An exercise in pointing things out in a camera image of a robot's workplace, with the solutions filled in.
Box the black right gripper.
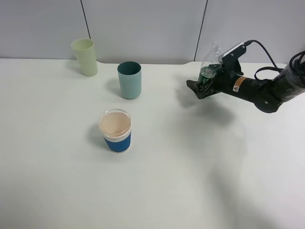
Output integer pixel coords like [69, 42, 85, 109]
[186, 73, 250, 102]

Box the clear bottle green label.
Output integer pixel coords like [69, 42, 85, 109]
[198, 42, 223, 84]

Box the teal plastic cup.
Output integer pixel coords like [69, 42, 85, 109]
[117, 61, 142, 100]

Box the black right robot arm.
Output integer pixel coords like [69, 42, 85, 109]
[186, 52, 305, 113]

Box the blue sleeved glass cup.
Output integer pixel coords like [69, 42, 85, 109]
[98, 109, 132, 153]

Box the light green plastic cup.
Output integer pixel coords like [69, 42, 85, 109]
[71, 39, 98, 77]

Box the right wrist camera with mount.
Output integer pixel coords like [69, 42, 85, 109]
[218, 42, 246, 77]

